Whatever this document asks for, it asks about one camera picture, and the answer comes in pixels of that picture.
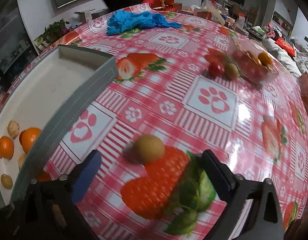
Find red checkered tablecloth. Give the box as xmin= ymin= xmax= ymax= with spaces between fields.
xmin=0 ymin=12 xmax=308 ymax=239

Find grey white storage tray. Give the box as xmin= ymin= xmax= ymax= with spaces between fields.
xmin=0 ymin=45 xmax=118 ymax=205

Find green potted plant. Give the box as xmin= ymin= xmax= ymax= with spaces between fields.
xmin=34 ymin=18 xmax=70 ymax=51

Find brown kiwi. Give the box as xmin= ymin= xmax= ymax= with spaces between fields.
xmin=1 ymin=174 xmax=13 ymax=190
xmin=132 ymin=134 xmax=165 ymax=164

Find clear glass fruit bowl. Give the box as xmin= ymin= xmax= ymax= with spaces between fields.
xmin=227 ymin=37 xmax=279 ymax=85

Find kiwi beside bowl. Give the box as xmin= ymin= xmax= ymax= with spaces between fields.
xmin=224 ymin=63 xmax=239 ymax=80

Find blue plastic gloves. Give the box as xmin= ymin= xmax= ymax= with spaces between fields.
xmin=106 ymin=10 xmax=182 ymax=36

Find red gift boxes stack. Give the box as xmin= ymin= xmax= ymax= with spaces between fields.
xmin=143 ymin=0 xmax=182 ymax=12

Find orange mandarin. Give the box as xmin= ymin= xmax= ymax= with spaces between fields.
xmin=35 ymin=170 xmax=52 ymax=182
xmin=0 ymin=136 xmax=14 ymax=159
xmin=19 ymin=127 xmax=41 ymax=154

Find brown kiwi in tray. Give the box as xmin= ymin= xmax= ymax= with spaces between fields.
xmin=1 ymin=174 xmax=13 ymax=190

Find tan walnut on table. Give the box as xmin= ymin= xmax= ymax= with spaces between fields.
xmin=18 ymin=154 xmax=27 ymax=170

